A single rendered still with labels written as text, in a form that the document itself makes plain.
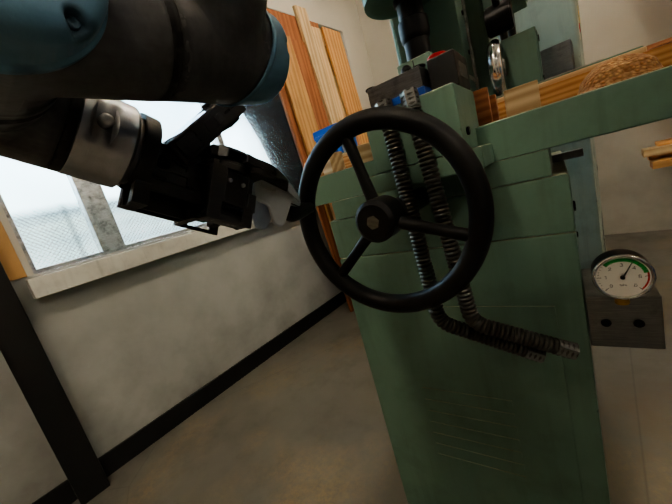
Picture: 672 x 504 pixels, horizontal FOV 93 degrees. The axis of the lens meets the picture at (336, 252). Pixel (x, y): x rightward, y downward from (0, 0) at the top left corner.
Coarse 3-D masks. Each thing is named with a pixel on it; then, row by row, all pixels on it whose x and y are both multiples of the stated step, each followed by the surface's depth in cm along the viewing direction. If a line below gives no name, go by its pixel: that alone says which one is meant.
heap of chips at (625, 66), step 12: (612, 60) 43; (624, 60) 41; (636, 60) 40; (648, 60) 40; (600, 72) 42; (612, 72) 41; (624, 72) 41; (636, 72) 40; (588, 84) 43; (600, 84) 42
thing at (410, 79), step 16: (432, 64) 46; (448, 64) 45; (464, 64) 48; (400, 80) 46; (416, 80) 45; (432, 80) 47; (448, 80) 46; (464, 80) 48; (368, 96) 50; (384, 96) 48
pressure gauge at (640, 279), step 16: (608, 256) 42; (624, 256) 40; (640, 256) 40; (592, 272) 43; (608, 272) 42; (624, 272) 41; (640, 272) 40; (608, 288) 42; (624, 288) 41; (640, 288) 40; (624, 304) 43
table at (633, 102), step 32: (576, 96) 43; (608, 96) 41; (640, 96) 40; (480, 128) 50; (512, 128) 48; (544, 128) 46; (576, 128) 44; (608, 128) 42; (480, 160) 43; (320, 192) 70; (352, 192) 66
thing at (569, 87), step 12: (660, 48) 48; (660, 60) 48; (588, 72) 53; (552, 84) 56; (564, 84) 55; (576, 84) 54; (540, 96) 57; (552, 96) 56; (564, 96) 55; (504, 108) 60
